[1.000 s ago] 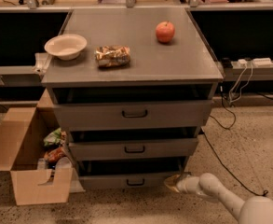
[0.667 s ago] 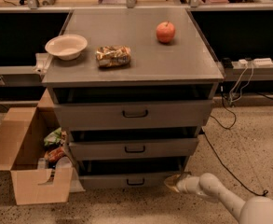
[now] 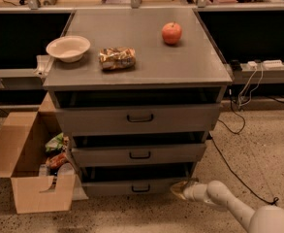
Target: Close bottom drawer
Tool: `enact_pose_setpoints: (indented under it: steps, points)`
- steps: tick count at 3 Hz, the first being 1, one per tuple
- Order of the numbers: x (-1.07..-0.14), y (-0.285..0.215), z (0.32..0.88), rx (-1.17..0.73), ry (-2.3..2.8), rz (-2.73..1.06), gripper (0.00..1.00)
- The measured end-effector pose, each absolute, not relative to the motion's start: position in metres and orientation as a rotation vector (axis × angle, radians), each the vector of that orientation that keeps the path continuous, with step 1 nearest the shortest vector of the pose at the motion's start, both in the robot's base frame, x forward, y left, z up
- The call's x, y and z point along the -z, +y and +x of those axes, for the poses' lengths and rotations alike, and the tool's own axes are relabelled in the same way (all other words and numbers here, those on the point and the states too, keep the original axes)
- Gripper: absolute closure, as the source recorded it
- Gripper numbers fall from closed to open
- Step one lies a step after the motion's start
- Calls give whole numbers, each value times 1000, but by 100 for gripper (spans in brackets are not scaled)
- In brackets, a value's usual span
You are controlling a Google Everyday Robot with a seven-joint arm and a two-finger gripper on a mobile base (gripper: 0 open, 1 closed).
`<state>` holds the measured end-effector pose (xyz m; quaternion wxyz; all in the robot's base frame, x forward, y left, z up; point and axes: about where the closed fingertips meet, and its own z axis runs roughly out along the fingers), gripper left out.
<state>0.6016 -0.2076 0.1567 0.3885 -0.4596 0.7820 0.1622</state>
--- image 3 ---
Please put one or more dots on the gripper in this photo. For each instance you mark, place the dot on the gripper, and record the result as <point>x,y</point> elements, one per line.
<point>190,191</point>

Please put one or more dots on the green snack packet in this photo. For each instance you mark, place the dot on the green snack packet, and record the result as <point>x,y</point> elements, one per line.
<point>56,143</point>

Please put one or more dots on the grey middle drawer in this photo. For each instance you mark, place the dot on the grey middle drawer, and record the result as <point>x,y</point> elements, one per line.
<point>138,155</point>

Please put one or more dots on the grey bottom drawer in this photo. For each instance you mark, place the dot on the grey bottom drawer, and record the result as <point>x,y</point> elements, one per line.
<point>134,179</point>

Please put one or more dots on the grey drawer cabinet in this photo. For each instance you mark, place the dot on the grey drawer cabinet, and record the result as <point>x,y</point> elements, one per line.
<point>187,73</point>

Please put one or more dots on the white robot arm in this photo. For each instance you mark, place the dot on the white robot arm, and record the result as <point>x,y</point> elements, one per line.
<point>267,219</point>

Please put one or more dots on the red apple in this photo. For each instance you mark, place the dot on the red apple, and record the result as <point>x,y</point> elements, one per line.
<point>171,33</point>

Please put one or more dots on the grey top drawer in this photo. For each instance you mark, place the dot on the grey top drawer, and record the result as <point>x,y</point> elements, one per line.
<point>138,120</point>

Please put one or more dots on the white bowl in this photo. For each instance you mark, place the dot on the white bowl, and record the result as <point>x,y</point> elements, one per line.
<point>68,49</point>

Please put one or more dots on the open cardboard box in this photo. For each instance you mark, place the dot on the open cardboard box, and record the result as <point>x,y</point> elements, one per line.
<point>23,136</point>

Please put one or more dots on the white power strip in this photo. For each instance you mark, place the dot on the white power strip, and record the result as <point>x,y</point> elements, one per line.
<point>265,65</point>

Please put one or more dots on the shiny snack bag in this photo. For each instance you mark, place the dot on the shiny snack bag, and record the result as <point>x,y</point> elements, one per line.
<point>117,58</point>

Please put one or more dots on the orange snack packet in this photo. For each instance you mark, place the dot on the orange snack packet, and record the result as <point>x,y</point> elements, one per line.
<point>57,161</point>

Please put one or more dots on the grey drawer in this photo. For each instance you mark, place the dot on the grey drawer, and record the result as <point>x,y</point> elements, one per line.
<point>134,179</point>
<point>138,120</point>
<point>138,155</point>

